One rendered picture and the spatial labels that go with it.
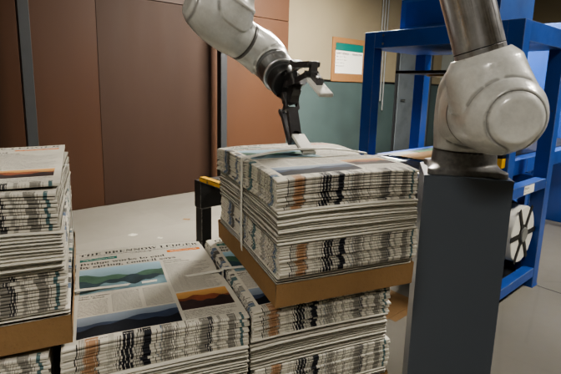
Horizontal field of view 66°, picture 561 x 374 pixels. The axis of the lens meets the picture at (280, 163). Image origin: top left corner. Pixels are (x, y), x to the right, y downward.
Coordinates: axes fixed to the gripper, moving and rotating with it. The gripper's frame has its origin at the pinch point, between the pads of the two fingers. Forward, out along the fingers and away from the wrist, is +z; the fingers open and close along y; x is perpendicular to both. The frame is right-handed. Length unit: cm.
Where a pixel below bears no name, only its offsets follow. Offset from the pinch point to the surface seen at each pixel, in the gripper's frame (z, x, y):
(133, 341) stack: 27, 37, 21
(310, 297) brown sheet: 27.4, 8.0, 18.3
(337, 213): 20.8, 3.6, 5.0
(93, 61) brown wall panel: -336, 42, 143
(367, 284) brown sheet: 27.2, -3.5, 17.8
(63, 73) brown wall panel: -323, 67, 150
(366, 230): 22.6, -2.3, 8.4
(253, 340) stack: 29.1, 18.0, 25.0
